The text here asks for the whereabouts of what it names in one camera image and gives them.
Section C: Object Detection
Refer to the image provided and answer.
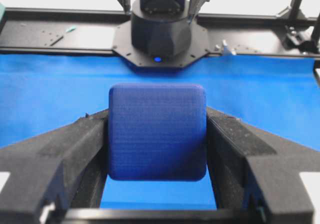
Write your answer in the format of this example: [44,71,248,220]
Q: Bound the blue table cloth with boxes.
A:
[0,52,320,211]

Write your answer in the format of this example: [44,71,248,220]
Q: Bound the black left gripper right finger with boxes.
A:
[206,108,320,224]

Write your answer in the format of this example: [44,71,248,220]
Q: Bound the blue block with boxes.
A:
[107,83,207,182]

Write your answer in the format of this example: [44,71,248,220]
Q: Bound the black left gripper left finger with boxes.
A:
[0,110,109,224]

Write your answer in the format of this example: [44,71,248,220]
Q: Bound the black aluminium table frame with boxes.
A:
[0,0,320,77]

